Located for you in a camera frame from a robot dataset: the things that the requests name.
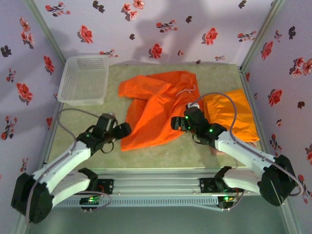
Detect black wire loop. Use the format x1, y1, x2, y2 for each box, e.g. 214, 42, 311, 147
191, 134, 208, 146
101, 141, 115, 154

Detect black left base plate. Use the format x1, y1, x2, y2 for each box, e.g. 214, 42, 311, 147
96, 178, 114, 195

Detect pink shorts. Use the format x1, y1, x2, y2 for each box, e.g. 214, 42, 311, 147
211, 141, 258, 156

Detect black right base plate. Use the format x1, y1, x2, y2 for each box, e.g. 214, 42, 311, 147
199, 177, 244, 194

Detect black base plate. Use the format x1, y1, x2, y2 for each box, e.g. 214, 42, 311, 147
96, 178, 114, 195
199, 177, 244, 194

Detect white plastic basket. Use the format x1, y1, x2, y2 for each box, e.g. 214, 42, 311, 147
58, 55, 110, 106

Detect light orange shorts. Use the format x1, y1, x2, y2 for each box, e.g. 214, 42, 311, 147
203, 89, 259, 142

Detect left circuit board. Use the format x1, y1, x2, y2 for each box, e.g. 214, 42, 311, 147
79, 196, 102, 205

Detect dark orange shorts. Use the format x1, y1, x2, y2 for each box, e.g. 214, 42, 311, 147
118, 70, 198, 152

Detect black left wire loop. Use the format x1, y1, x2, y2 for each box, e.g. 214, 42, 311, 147
101, 141, 115, 154

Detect aluminium corner post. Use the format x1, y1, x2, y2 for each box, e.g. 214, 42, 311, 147
240, 0, 286, 70
25, 0, 64, 60

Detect circuit board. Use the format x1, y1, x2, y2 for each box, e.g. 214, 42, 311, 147
79, 196, 102, 205
218, 195, 238, 210

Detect grey slotted cable duct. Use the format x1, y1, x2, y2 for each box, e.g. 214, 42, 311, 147
33, 196, 219, 208

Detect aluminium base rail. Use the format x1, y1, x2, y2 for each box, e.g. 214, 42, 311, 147
24, 169, 290, 195

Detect black right wire loop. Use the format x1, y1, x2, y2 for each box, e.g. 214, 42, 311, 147
191, 134, 208, 146

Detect right circuit board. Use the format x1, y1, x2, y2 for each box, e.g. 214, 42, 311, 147
218, 195, 238, 210

